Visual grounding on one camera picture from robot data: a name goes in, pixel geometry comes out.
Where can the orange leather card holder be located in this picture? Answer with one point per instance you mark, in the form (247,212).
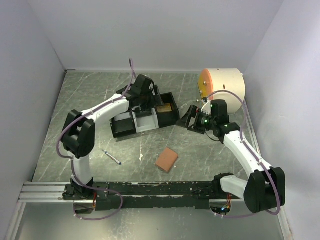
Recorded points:
(166,159)

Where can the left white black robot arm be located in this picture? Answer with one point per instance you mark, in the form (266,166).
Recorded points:
(79,132)

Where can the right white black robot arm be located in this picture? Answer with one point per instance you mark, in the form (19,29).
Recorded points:
(265,188)

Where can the cream cylinder with orange lid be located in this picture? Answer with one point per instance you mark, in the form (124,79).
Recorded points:
(226,83)

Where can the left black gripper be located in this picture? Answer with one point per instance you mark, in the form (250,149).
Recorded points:
(156,101)

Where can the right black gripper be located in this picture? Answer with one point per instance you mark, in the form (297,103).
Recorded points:
(194,113)

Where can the black white three-compartment tray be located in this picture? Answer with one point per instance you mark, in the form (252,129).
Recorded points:
(130,123)

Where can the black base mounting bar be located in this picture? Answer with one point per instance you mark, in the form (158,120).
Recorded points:
(147,195)

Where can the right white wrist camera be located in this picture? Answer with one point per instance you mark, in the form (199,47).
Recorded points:
(206,108)

